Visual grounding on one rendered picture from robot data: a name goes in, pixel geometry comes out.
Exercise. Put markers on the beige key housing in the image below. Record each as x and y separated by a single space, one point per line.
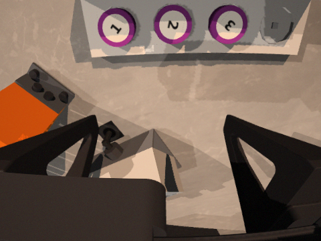
142 157

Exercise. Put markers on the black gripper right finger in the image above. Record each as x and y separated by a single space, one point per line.
297 179

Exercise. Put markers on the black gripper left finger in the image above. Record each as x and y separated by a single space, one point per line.
32 155

